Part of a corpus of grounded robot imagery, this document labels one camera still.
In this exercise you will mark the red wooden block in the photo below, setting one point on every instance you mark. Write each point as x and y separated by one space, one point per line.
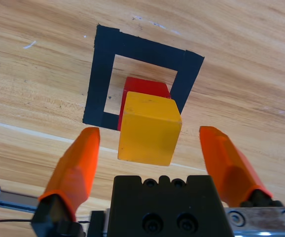
145 86

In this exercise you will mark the black tape square outline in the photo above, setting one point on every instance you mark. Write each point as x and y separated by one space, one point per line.
100 74

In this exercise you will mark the aluminium profile rail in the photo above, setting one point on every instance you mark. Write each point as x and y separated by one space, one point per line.
9 200

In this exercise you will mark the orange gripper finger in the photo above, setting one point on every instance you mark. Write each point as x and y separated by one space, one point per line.
226 163
76 170

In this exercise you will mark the yellow wooden block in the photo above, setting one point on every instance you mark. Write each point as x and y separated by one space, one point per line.
150 133

